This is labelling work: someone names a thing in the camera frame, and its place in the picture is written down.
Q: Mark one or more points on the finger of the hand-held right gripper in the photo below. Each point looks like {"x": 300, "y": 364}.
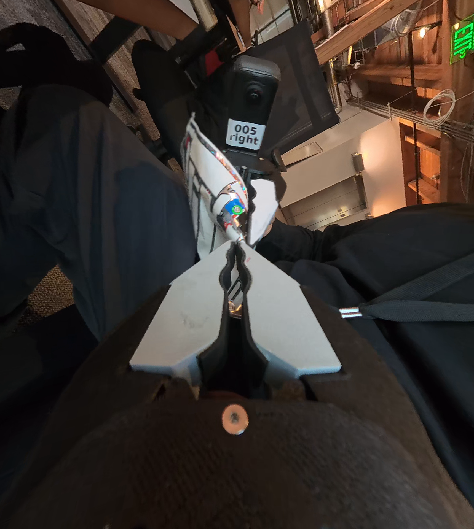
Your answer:
{"x": 263, "y": 206}

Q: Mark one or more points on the green exit sign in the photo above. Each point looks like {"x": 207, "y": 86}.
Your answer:
{"x": 465, "y": 37}

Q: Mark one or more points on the holographic sticker sheet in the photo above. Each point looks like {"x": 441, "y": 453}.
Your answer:
{"x": 199, "y": 173}

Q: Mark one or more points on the metal elevator door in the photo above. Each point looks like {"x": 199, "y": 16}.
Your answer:
{"x": 328, "y": 202}

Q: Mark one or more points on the person's right forearm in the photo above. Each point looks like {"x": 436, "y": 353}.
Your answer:
{"x": 299, "y": 241}

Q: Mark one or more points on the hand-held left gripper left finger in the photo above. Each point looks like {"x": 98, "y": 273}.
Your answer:
{"x": 179, "y": 326}

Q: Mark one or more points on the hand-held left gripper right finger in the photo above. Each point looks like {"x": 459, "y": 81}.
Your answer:
{"x": 290, "y": 330}

